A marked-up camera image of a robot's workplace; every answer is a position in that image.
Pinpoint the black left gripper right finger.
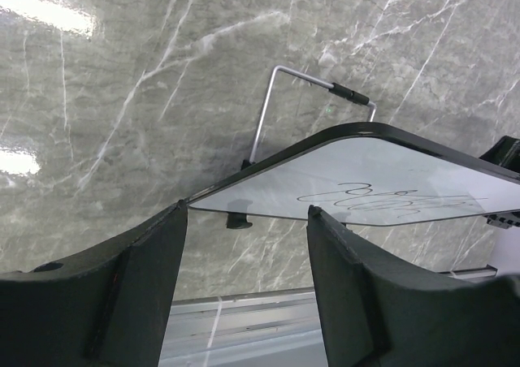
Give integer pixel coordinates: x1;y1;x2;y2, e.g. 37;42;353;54
307;206;519;366

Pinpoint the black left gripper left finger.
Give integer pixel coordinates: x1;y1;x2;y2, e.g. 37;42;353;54
1;201;188;366

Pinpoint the black framed whiteboard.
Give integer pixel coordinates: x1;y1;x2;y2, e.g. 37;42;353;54
188;122;519;229

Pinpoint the silver wire whiteboard stand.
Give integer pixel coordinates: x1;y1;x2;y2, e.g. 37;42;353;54
242;64;377;168

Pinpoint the aluminium table edge rail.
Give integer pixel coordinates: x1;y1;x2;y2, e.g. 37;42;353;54
157;264;499;367

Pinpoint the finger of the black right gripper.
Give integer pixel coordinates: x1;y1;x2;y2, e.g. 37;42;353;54
480;136;520;168

